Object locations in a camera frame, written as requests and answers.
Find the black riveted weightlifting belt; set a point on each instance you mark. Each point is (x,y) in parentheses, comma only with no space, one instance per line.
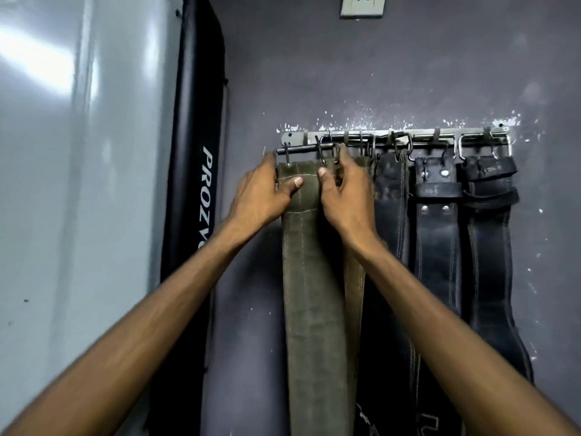
(436,276)

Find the person's left forearm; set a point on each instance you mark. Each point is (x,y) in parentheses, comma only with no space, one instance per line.
(115,340)

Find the black stitched weightlifting belt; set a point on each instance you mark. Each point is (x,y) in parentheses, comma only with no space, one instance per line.
(390,286)

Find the person's right forearm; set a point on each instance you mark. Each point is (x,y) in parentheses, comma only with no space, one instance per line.
(458,345)

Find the white wall socket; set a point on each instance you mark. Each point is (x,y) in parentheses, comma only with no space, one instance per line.
(362,5)

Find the black wide weightlifting belt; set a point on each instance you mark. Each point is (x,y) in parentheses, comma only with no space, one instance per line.
(492,267)

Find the person's right hand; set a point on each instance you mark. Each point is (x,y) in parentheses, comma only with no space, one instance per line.
(349,199)

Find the metal wall hook rack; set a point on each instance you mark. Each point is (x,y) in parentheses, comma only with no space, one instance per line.
(426,137)

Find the person's left thumb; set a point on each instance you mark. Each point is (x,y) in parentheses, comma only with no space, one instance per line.
(289,185)

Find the black padded bench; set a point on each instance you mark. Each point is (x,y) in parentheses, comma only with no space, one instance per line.
(190,213)

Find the olive green weightlifting belt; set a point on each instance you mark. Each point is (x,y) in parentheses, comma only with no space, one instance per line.
(313,304)

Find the person's left hand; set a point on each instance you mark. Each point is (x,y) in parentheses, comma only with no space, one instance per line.
(256,199)

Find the person's right thumb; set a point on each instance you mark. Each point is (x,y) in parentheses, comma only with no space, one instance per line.
(325,187)

